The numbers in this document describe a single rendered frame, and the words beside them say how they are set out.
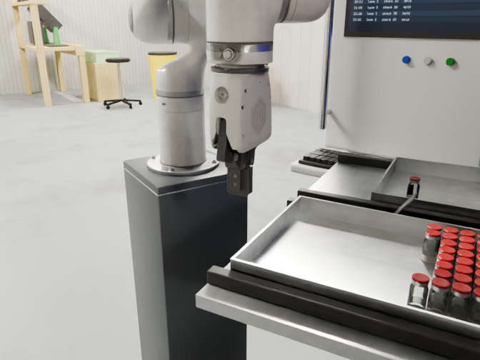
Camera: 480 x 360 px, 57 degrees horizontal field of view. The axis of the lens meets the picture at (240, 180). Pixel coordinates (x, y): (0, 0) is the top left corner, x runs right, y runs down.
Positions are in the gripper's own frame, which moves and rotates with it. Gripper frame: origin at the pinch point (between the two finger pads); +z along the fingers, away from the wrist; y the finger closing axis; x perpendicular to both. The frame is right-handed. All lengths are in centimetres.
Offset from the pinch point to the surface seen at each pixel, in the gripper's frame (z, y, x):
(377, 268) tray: 12.7, 7.2, -18.7
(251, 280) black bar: 10.9, -6.7, -5.2
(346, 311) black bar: 10.9, -7.4, -18.0
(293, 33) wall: -5, 565, 212
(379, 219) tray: 10.8, 20.1, -16.2
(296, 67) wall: 42, 560, 204
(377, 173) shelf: 13, 50, -10
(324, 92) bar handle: 1, 87, 15
